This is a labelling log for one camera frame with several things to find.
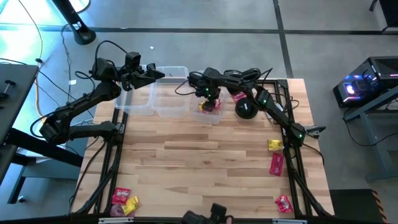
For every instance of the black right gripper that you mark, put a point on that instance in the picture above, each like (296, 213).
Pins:
(207, 91)

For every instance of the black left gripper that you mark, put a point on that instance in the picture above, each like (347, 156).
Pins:
(132, 76)

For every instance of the yellow candy packet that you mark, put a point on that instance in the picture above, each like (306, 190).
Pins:
(275, 145)
(131, 206)
(201, 108)

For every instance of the dark pink candy packet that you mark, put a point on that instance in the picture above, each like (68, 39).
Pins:
(276, 164)
(115, 211)
(238, 97)

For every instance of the red Skittles candy packet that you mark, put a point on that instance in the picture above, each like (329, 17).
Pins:
(120, 195)
(284, 204)

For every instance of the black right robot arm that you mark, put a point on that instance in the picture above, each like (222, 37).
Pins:
(276, 115)

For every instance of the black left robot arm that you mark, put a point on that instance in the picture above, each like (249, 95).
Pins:
(77, 102)

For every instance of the clear plastic bin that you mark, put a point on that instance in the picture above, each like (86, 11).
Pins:
(205, 119)
(136, 105)
(169, 104)

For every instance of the black gooseneck desk lamp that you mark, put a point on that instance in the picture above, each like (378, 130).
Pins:
(246, 109)

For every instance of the white tape piece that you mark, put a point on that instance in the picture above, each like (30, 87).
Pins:
(72, 82)

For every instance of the black floor stand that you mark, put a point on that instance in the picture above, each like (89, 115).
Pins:
(79, 29)

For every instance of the black handheld device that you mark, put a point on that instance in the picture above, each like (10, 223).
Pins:
(217, 211)

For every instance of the black table clamp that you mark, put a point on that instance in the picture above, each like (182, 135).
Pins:
(315, 130)

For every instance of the person's hand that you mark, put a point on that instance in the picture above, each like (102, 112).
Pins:
(229, 220)

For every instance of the black desk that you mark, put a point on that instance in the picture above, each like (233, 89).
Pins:
(15, 93)

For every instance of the black desk clamp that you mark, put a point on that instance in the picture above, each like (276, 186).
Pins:
(7, 85)

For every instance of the black computer with coloured lights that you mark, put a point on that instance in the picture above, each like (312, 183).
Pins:
(367, 81)

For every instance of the grey metal side table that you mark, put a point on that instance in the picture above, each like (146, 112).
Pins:
(370, 124)

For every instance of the black case with hazard stripes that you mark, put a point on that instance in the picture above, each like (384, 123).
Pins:
(354, 207)

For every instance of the black cabinet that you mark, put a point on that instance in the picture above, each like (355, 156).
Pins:
(388, 14)

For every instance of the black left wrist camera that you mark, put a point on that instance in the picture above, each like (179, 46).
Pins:
(133, 59)

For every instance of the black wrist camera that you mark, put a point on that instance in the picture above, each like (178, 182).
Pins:
(133, 59)
(195, 81)

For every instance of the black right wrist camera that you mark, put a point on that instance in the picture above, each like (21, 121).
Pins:
(195, 81)

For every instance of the silver metal bracket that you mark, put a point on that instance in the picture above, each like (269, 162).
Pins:
(289, 221)
(115, 221)

